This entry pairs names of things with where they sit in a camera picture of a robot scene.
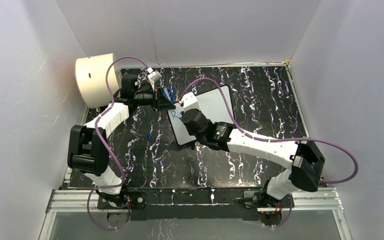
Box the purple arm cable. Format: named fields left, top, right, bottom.
left=178, top=77, right=359, bottom=229
left=86, top=56, right=153, bottom=231

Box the black framed whiteboard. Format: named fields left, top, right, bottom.
left=167, top=88, right=233, bottom=146

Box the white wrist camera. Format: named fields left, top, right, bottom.
left=179, top=92, right=201, bottom=112
left=146, top=67, right=162, bottom=84

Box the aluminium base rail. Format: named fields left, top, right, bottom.
left=39, top=187, right=352, bottom=240

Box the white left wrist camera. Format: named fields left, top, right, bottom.
left=146, top=67, right=162, bottom=84

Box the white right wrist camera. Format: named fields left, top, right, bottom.
left=179, top=92, right=201, bottom=112

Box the cream cylindrical drum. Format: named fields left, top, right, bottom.
left=74, top=53, right=121, bottom=109

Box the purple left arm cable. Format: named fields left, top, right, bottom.
left=86, top=56, right=153, bottom=231

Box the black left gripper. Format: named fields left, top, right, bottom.
left=134, top=85, right=177, bottom=113

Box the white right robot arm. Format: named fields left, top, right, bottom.
left=181, top=109, right=325, bottom=207

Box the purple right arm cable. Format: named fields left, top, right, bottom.
left=178, top=77, right=359, bottom=229

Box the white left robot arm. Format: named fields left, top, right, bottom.
left=67, top=70, right=175, bottom=208

